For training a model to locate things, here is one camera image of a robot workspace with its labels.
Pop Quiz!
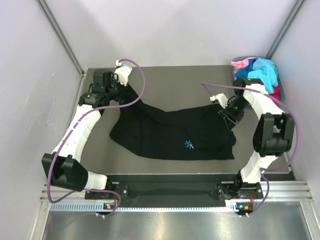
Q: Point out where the right aluminium corner post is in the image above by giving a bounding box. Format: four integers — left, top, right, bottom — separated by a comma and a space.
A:
265, 0, 307, 59

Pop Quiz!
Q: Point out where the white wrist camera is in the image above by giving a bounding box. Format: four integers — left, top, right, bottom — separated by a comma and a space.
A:
209, 93, 228, 108
114, 60, 133, 87

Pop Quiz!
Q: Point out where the blue-grey laundry basket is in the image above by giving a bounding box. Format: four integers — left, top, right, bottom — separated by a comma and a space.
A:
232, 56, 285, 101

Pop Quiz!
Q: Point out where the light cyan t shirt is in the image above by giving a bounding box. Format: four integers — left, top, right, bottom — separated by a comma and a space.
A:
247, 58, 279, 94

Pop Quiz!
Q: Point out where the aluminium corner post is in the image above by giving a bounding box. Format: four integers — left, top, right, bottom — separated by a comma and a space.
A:
265, 0, 307, 59
36, 0, 85, 76

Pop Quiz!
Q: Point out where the grey slotted cable duct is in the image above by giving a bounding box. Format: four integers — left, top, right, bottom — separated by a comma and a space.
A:
49, 200, 249, 213

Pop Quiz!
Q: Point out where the red t shirt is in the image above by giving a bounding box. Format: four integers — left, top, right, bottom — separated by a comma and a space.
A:
269, 86, 281, 100

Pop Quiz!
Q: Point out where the purple cable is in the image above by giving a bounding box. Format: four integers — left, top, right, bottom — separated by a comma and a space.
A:
46, 58, 146, 217
200, 81, 301, 217

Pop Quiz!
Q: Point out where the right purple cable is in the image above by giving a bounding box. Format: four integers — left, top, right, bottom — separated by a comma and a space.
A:
200, 81, 301, 217

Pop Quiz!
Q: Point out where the black t shirt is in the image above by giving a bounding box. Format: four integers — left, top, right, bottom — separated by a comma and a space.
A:
109, 83, 237, 161

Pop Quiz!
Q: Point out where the left aluminium corner post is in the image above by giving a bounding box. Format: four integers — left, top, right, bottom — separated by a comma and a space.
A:
36, 0, 85, 76

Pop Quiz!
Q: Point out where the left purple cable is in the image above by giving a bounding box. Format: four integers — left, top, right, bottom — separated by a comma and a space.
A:
46, 58, 146, 217

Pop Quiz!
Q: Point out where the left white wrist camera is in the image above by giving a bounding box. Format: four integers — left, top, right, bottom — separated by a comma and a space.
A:
114, 60, 133, 87

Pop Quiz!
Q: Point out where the dark blue t shirt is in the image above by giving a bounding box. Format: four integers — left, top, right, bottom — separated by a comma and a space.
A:
234, 63, 253, 79

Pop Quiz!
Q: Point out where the pink t shirt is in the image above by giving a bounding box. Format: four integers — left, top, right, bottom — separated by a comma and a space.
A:
230, 57, 254, 73

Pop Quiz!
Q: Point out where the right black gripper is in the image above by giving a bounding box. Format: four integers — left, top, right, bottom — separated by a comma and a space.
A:
219, 96, 250, 131

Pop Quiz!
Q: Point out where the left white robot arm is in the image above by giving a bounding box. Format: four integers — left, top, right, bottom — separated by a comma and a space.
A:
41, 65, 132, 199

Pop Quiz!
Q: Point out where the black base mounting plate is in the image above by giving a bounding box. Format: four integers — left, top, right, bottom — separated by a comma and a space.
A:
84, 173, 266, 202

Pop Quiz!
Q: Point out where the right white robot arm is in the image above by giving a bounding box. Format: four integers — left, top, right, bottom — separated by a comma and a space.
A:
210, 77, 295, 200

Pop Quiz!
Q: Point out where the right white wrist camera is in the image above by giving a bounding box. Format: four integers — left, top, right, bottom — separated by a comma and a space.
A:
209, 93, 228, 108

